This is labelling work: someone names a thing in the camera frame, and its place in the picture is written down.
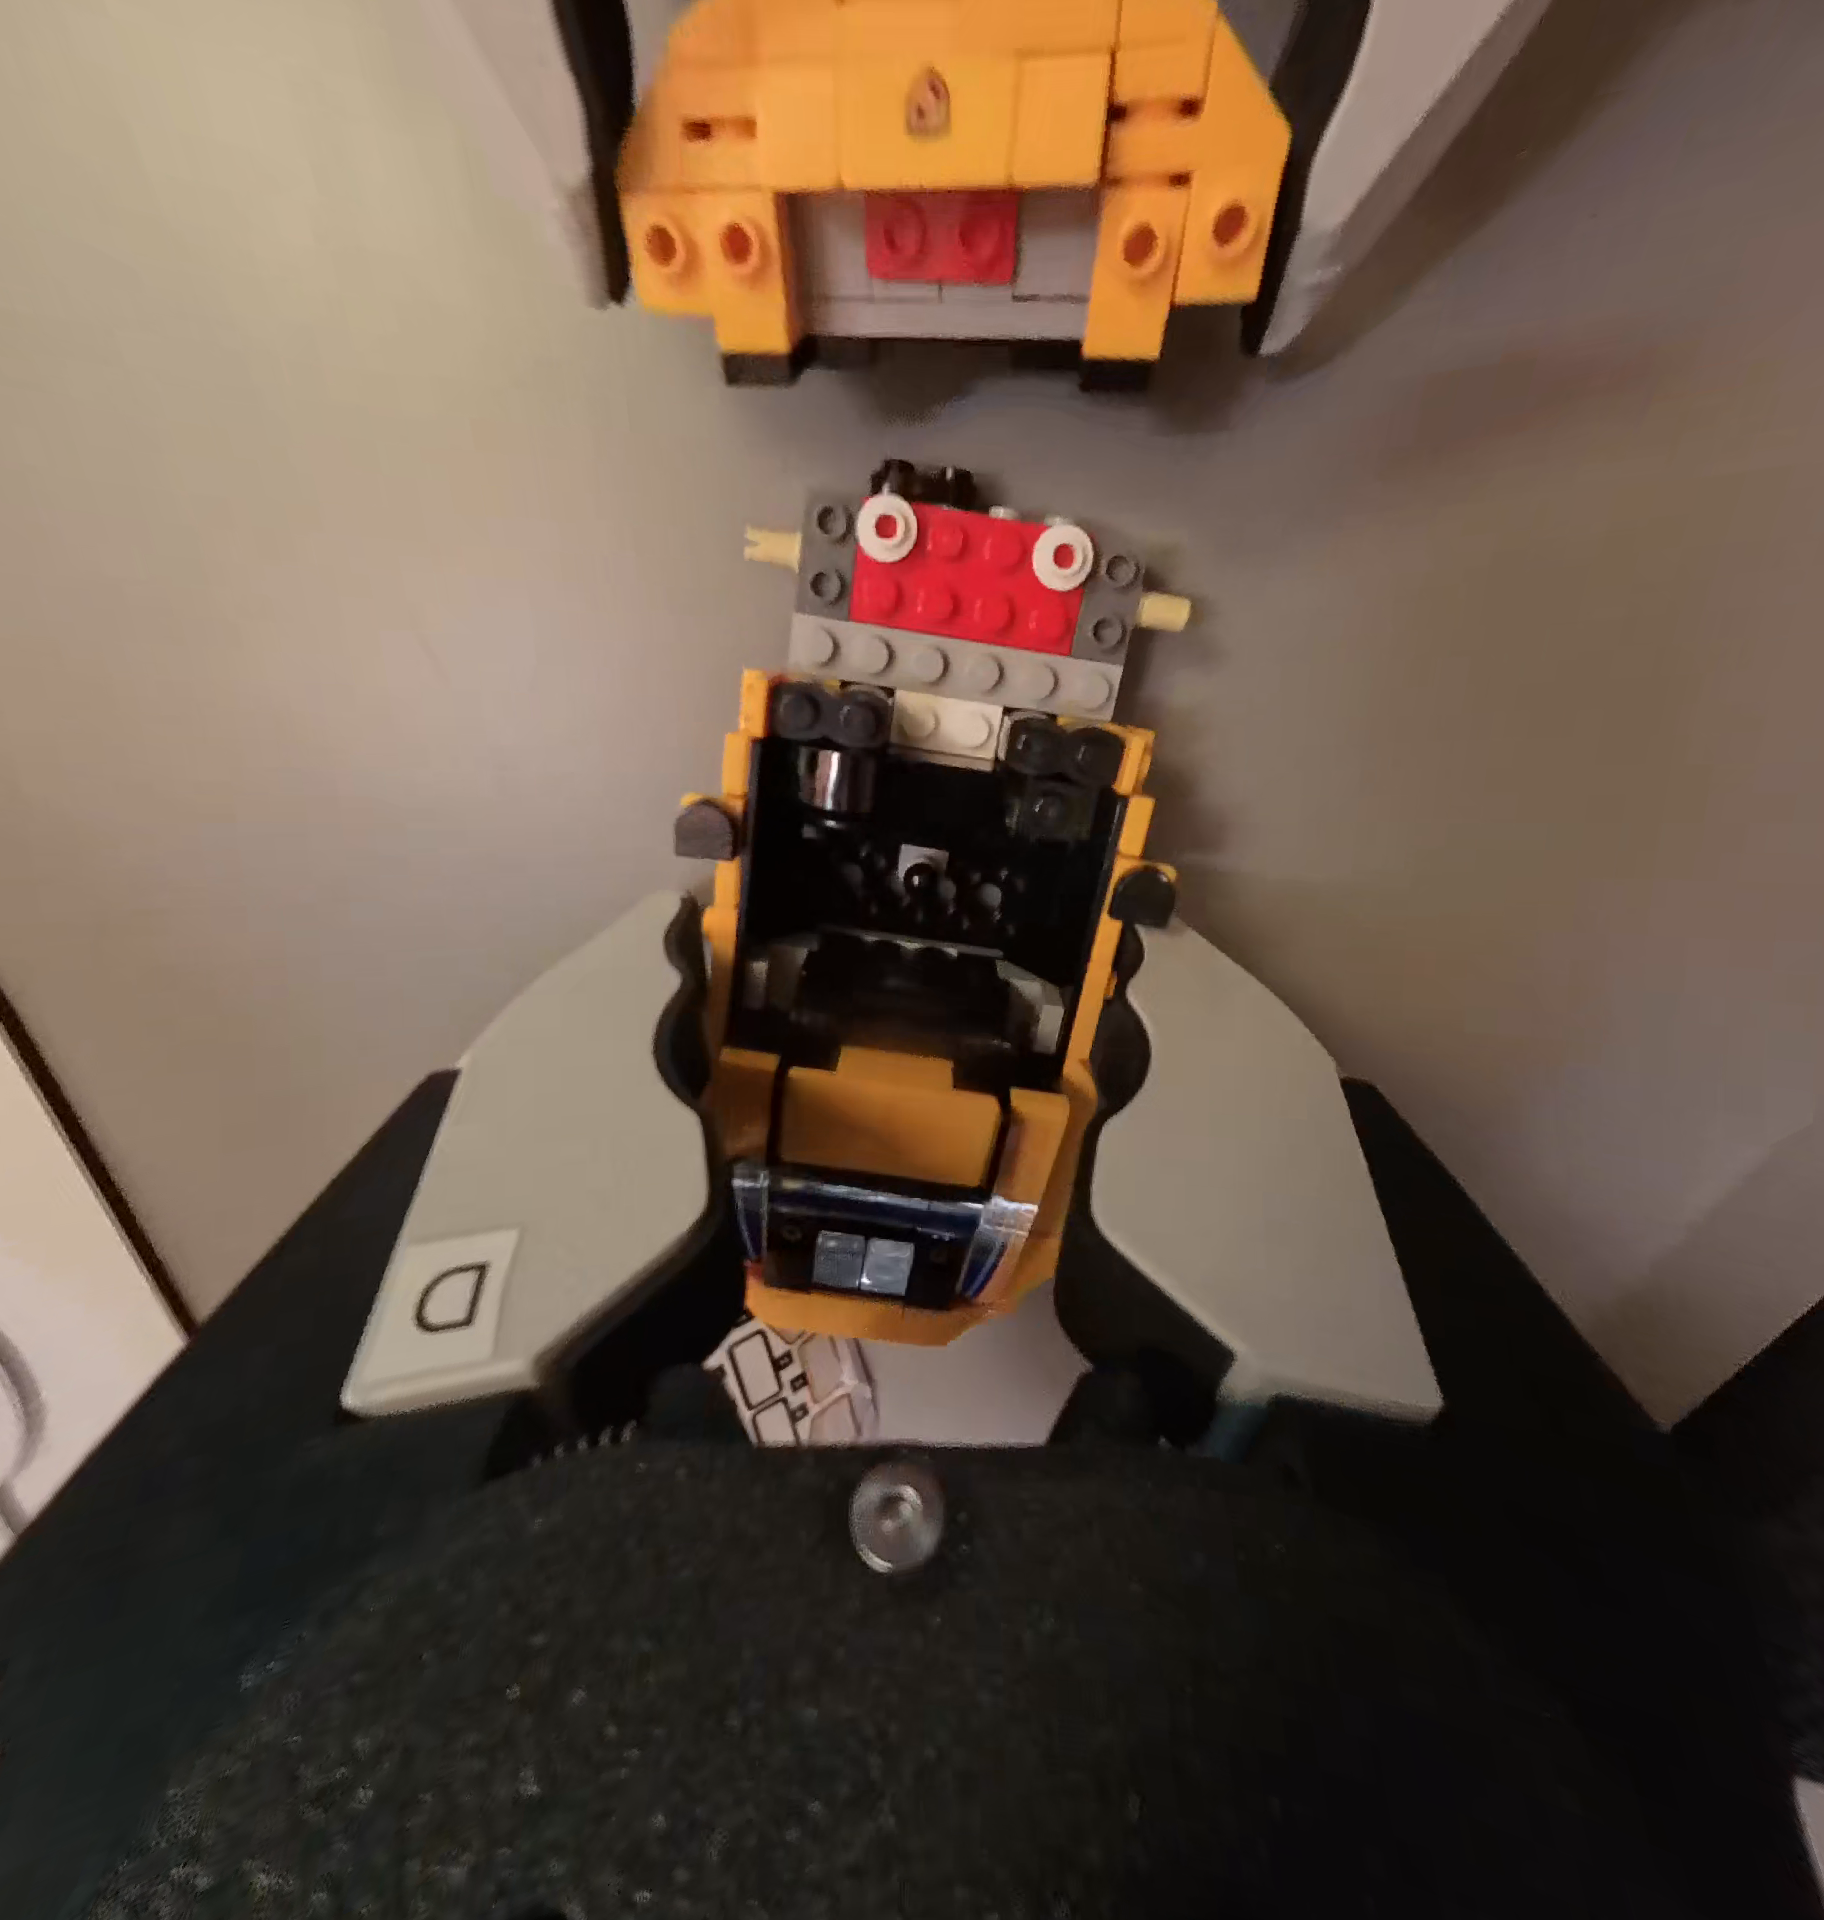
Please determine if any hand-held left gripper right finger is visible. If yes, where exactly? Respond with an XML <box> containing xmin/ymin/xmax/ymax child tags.
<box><xmin>1051</xmin><ymin>917</ymin><xmax>1448</xmax><ymax>1456</ymax></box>

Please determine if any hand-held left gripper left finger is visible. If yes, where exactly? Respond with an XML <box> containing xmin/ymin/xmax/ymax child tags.
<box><xmin>344</xmin><ymin>891</ymin><xmax>723</xmax><ymax>1419</ymax></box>

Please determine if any white booklet stand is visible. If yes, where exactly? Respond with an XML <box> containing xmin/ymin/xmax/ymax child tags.
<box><xmin>0</xmin><ymin>936</ymin><xmax>195</xmax><ymax>1607</ymax></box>

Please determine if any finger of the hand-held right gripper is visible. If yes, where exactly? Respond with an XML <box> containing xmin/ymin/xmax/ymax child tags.
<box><xmin>550</xmin><ymin>0</ymin><xmax>638</xmax><ymax>313</ymax></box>
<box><xmin>1254</xmin><ymin>0</ymin><xmax>1562</xmax><ymax>363</ymax></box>

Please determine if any yellow lego car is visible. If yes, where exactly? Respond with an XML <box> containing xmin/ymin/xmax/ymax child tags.
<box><xmin>674</xmin><ymin>456</ymin><xmax>1199</xmax><ymax>1353</ymax></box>

